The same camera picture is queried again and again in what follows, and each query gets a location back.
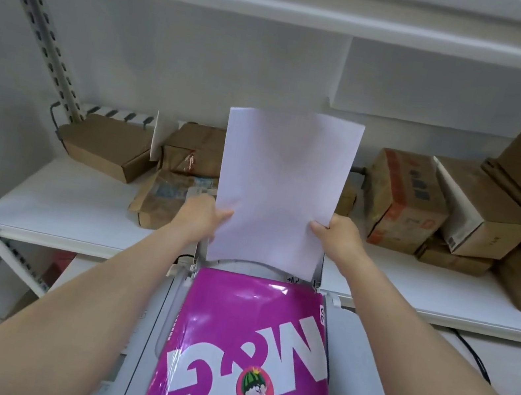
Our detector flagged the person's left hand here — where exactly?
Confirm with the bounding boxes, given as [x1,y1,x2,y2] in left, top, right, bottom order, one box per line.
[171,189,237,251]

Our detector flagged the person's right hand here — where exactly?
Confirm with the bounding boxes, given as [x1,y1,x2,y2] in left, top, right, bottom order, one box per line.
[303,209,374,275]

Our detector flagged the white paper sheets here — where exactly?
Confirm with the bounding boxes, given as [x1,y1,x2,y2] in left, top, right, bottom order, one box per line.
[203,97,367,285]

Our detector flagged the person's left forearm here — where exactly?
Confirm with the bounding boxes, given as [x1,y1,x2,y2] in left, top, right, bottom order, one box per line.
[0,190,203,395]

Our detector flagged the person's right forearm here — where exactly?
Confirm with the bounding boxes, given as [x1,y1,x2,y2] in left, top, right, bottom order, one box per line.
[320,253,521,395]

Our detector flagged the small brown box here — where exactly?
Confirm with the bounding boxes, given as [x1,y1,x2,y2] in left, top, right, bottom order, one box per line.
[334,178,361,219]

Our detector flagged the crumpled brown labelled package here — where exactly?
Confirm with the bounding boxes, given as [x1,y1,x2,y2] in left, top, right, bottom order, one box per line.
[125,163,221,240]

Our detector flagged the brown paper-wrapped parcel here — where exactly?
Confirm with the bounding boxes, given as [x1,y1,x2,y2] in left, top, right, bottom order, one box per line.
[158,118,229,181]

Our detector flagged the cardboard box with orange print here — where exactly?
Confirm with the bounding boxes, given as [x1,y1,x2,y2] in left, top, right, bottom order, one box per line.
[352,145,459,260]

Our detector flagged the white upright card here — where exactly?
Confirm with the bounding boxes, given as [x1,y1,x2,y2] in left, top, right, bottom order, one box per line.
[148,110,168,163]

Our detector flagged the pink paper ream packet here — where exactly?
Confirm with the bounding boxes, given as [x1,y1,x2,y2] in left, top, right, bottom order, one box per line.
[141,259,361,395]

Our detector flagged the flat brown cardboard box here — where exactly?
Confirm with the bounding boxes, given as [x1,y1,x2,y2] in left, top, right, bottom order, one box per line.
[51,108,166,189]

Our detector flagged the thin flat brown box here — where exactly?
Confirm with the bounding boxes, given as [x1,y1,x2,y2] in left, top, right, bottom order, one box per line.
[413,234,498,280]

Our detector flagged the white printer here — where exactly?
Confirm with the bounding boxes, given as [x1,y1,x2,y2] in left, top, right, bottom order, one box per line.
[94,219,435,395]

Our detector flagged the white-sided cardboard box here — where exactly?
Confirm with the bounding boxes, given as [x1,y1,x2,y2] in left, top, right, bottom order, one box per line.
[418,155,521,267]

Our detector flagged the red box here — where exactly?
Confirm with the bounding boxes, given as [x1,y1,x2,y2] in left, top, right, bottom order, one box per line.
[42,249,76,290]

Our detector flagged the white perforated shelf upright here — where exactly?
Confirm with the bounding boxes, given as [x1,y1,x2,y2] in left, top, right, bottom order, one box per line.
[0,0,108,125]

